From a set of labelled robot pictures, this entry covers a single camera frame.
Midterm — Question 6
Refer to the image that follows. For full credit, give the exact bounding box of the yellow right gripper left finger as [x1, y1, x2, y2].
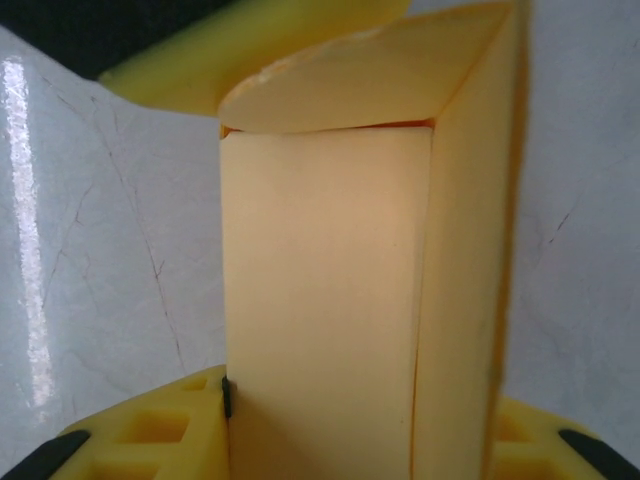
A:
[0, 364, 235, 480]

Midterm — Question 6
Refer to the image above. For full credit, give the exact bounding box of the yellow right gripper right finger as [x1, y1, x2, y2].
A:
[492, 394, 640, 480]

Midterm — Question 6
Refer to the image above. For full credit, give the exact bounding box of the yellow paper box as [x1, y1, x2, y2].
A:
[218, 0, 529, 480]

